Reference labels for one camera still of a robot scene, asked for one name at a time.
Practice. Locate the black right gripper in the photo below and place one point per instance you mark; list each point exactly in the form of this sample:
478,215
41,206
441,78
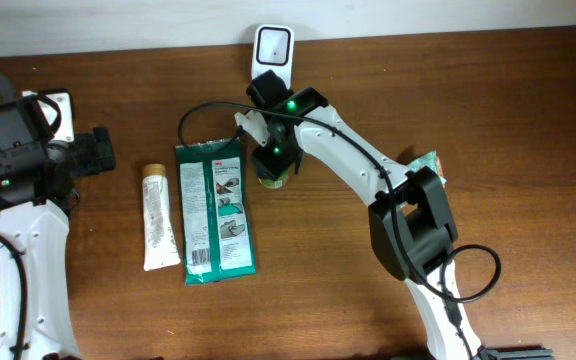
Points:
265,164

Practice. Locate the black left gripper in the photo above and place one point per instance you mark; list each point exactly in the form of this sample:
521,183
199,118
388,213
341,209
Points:
99,160

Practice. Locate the green lidded jar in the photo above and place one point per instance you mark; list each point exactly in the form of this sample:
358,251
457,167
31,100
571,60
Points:
268,182

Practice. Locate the green wipes package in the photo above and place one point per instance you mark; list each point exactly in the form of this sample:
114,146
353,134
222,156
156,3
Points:
217,243

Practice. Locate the white cream tube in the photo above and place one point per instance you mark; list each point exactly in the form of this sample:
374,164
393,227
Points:
161,249

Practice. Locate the mint green snack packet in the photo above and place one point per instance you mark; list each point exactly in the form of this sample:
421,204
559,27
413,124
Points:
429,160

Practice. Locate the orange tissue pack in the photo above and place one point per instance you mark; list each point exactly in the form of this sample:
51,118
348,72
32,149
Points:
440,172

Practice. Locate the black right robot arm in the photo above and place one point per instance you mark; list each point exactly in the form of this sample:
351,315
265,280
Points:
412,228

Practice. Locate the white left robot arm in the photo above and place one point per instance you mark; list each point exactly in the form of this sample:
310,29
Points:
41,156

